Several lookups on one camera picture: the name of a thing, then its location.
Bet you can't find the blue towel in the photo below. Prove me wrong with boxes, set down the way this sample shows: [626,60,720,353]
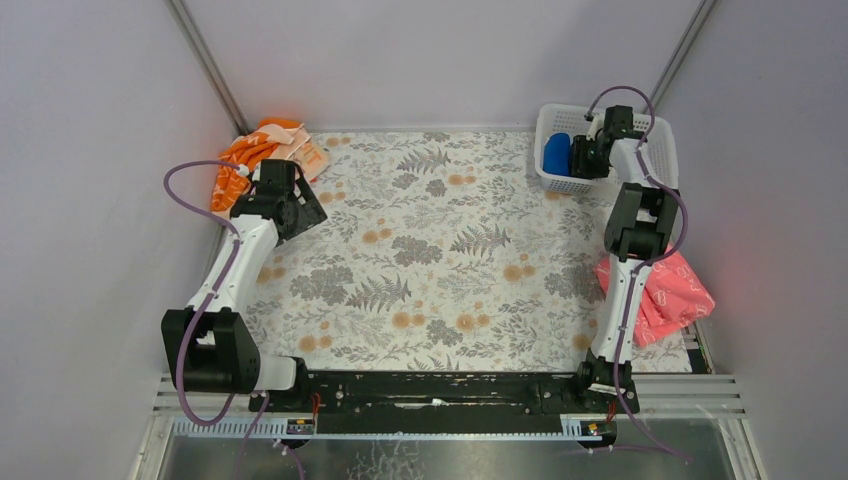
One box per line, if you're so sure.
[542,132,571,177]

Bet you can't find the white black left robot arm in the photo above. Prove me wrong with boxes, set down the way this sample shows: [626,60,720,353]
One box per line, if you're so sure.
[161,159,327,394]

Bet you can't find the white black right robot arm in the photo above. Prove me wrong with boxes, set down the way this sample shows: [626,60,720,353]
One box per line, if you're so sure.
[572,106,679,413]

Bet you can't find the orange white towel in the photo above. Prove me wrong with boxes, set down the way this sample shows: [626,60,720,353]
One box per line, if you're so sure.
[210,117,329,217]

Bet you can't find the white plastic basket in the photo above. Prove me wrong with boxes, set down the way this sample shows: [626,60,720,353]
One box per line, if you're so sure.
[533,103,679,195]

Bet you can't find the floral tablecloth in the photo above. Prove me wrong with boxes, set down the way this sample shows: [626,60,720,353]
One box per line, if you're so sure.
[243,132,614,372]

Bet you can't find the pink patterned towel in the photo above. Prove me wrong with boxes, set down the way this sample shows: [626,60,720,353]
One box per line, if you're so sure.
[591,253,715,359]

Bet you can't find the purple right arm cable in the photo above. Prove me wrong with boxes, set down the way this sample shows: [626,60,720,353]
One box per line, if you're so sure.
[582,85,694,465]

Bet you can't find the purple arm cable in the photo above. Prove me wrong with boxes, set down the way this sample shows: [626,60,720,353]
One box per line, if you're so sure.
[582,85,694,465]
[162,160,309,480]

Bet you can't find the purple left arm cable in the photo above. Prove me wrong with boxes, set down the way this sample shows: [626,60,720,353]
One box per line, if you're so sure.
[162,160,309,480]

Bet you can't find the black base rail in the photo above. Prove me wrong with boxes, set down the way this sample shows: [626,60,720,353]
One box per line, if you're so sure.
[267,370,640,436]

